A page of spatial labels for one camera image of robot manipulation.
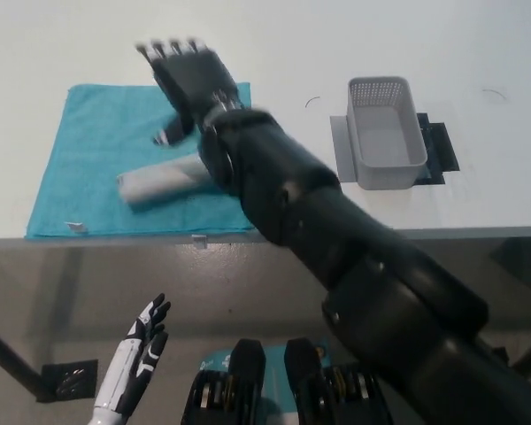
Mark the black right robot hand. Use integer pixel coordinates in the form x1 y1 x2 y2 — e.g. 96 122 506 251
135 38 244 147

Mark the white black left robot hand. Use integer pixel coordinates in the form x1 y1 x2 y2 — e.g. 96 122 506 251
92 292 173 411

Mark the black table foot plate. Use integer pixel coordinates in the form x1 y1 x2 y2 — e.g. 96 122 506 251
37 359 99 403

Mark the teal microfibre towel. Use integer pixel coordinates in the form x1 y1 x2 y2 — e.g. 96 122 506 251
24 81 258 240

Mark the black metal table leg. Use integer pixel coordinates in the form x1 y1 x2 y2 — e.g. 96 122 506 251
0 321 50 402

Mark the grey perforated plastic basket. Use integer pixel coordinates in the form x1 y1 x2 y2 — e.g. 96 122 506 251
347 76 428 191

